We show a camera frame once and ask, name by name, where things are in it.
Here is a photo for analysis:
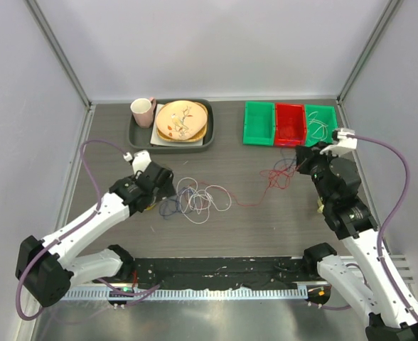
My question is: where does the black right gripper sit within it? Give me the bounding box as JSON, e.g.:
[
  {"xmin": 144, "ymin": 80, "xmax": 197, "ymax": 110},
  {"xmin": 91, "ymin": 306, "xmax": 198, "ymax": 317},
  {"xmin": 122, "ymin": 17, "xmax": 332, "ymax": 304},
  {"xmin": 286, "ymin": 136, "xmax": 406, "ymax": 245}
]
[{"xmin": 294, "ymin": 140, "xmax": 340, "ymax": 205}]

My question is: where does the red cable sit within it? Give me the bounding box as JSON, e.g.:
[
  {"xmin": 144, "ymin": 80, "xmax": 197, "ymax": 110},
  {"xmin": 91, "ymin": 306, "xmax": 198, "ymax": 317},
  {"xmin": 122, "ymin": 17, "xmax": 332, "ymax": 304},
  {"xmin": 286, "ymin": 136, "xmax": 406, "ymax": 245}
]
[
  {"xmin": 279, "ymin": 126, "xmax": 299, "ymax": 141},
  {"xmin": 226, "ymin": 138, "xmax": 302, "ymax": 207}
]

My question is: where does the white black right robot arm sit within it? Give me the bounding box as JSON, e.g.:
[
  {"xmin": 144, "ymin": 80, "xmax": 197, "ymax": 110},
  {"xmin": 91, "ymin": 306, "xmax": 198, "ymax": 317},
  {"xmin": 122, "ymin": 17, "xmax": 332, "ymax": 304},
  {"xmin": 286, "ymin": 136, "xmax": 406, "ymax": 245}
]
[{"xmin": 296, "ymin": 143, "xmax": 418, "ymax": 340}]

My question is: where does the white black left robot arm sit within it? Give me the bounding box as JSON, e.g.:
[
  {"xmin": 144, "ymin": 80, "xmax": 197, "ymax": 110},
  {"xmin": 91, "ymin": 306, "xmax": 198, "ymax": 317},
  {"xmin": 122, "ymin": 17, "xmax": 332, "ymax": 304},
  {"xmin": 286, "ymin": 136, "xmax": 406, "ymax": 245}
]
[{"xmin": 15, "ymin": 161, "xmax": 176, "ymax": 308}]

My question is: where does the red bin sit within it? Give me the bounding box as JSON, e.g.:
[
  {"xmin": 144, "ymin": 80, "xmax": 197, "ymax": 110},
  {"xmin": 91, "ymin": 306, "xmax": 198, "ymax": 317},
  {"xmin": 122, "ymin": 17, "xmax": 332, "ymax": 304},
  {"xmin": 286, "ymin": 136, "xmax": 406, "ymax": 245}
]
[{"xmin": 274, "ymin": 103, "xmax": 307, "ymax": 148}]

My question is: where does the right green bin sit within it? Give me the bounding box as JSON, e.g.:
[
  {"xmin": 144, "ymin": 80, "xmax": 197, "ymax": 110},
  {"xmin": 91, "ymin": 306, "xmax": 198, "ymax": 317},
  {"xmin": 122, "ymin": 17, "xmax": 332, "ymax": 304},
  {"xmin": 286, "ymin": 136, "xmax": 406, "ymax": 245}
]
[{"xmin": 304, "ymin": 104, "xmax": 338, "ymax": 146}]

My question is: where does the green bin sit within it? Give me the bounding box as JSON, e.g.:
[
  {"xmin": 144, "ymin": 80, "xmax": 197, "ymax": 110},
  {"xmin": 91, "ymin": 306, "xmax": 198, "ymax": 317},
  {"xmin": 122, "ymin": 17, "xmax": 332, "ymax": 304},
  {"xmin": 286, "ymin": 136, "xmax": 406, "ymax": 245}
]
[
  {"xmin": 304, "ymin": 104, "xmax": 338, "ymax": 146},
  {"xmin": 243, "ymin": 101, "xmax": 275, "ymax": 146}
]

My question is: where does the white square plate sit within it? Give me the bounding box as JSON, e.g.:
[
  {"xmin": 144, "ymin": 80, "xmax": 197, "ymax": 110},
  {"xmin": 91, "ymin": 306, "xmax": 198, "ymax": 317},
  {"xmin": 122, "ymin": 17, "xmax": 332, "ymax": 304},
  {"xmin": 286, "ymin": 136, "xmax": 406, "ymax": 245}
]
[{"xmin": 149, "ymin": 102, "xmax": 212, "ymax": 146}]

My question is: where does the left green bin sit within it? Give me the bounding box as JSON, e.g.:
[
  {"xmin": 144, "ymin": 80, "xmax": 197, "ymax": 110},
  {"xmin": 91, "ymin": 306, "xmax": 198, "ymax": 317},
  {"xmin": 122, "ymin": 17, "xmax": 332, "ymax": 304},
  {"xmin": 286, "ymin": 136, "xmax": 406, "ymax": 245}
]
[{"xmin": 243, "ymin": 101, "xmax": 275, "ymax": 146}]

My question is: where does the dark grey tray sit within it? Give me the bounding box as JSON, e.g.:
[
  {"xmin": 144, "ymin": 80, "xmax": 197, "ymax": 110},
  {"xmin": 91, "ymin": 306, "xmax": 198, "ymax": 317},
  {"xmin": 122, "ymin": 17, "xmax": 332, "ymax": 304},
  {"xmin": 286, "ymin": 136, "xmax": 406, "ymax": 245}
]
[{"xmin": 127, "ymin": 99, "xmax": 214, "ymax": 154}]

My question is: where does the orange bird pattern plate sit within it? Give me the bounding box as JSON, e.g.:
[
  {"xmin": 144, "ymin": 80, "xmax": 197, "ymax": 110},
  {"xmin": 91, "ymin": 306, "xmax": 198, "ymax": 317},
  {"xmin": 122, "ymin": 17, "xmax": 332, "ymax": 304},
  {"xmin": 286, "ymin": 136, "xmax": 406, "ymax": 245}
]
[{"xmin": 155, "ymin": 100, "xmax": 209, "ymax": 141}]

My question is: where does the pink mug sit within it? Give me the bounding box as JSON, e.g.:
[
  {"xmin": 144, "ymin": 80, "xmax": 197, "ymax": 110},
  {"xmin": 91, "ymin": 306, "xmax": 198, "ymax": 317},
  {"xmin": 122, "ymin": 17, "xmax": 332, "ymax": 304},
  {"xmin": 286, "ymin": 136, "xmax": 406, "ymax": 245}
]
[{"xmin": 130, "ymin": 97, "xmax": 156, "ymax": 129}]

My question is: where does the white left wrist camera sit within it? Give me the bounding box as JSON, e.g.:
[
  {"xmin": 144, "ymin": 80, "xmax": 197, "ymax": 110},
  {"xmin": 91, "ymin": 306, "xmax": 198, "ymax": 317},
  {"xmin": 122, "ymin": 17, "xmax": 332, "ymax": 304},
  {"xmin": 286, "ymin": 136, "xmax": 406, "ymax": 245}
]
[{"xmin": 123, "ymin": 150, "xmax": 151, "ymax": 175}]

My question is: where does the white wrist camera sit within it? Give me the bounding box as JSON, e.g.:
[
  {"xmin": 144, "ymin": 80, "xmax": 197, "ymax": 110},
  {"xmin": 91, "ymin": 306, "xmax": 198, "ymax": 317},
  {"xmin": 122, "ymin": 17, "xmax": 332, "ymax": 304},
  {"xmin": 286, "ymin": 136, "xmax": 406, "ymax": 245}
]
[
  {"xmin": 320, "ymin": 128, "xmax": 358, "ymax": 157},
  {"xmin": 123, "ymin": 150, "xmax": 151, "ymax": 175}
]

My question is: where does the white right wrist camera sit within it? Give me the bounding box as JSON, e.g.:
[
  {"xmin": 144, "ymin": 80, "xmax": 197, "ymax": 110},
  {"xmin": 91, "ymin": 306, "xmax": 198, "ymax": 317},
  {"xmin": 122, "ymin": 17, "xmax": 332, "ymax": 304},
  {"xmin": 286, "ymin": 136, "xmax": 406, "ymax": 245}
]
[{"xmin": 320, "ymin": 128, "xmax": 358, "ymax": 157}]

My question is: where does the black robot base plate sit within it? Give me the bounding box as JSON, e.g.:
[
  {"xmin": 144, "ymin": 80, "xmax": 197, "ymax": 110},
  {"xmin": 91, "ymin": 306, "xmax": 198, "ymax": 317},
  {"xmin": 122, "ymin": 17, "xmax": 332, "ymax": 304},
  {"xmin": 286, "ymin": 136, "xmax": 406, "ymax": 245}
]
[{"xmin": 134, "ymin": 256, "xmax": 321, "ymax": 291}]

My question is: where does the slotted cable duct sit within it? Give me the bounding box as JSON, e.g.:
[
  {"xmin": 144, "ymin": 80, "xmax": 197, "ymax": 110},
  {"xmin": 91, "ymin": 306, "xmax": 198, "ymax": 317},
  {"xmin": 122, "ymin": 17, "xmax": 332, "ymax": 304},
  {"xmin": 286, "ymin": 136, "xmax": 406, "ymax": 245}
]
[{"xmin": 62, "ymin": 286, "xmax": 308, "ymax": 301}]

